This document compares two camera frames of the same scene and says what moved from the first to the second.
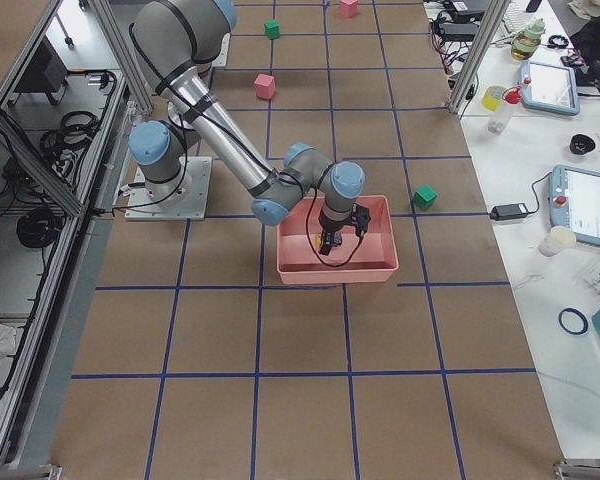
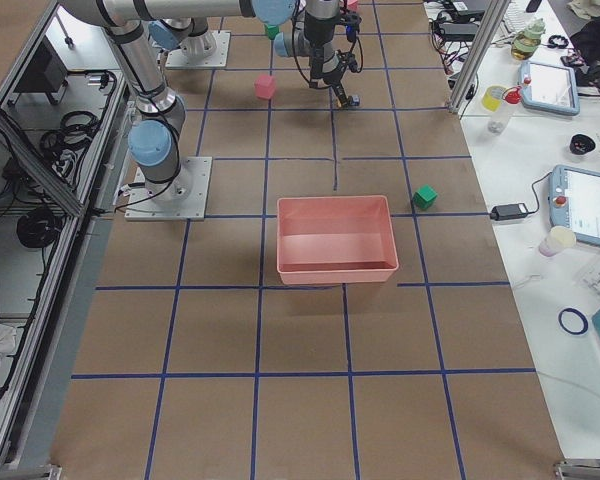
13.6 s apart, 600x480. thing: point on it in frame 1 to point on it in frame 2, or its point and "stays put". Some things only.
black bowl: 581,144 stays put
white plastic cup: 560,237 stays put
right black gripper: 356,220 to 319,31
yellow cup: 492,97 stays put
